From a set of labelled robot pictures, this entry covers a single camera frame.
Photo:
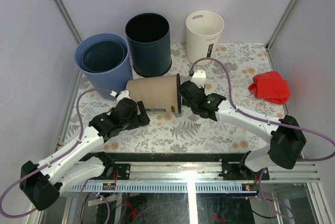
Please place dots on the red crumpled cloth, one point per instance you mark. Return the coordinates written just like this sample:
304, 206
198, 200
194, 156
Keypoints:
270, 86

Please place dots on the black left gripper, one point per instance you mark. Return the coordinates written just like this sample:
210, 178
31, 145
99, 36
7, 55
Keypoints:
141, 120

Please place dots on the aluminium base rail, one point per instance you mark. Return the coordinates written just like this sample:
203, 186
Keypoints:
177, 177

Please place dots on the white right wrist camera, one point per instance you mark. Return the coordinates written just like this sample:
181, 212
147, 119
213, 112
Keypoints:
198, 77

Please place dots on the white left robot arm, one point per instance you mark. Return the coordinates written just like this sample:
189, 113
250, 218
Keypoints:
45, 181

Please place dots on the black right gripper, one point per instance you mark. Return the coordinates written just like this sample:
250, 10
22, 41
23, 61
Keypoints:
185, 103

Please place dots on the dark navy tall bin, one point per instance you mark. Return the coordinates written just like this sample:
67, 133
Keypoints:
149, 42

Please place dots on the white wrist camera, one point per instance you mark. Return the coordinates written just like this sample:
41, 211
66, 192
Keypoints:
198, 77
119, 96

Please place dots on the light blue plastic bin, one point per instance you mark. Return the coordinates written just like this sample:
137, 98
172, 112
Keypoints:
112, 80

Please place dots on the tan cylindrical bin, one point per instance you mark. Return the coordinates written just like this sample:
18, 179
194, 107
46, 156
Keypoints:
157, 93

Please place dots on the dark teal inner bin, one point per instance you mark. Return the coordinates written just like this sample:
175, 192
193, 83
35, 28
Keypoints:
103, 56

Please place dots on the cream white bin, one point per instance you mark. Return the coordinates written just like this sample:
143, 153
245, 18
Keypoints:
203, 31

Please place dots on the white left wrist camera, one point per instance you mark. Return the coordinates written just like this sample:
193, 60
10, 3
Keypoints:
119, 96

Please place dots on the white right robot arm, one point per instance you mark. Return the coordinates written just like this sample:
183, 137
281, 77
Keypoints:
285, 140

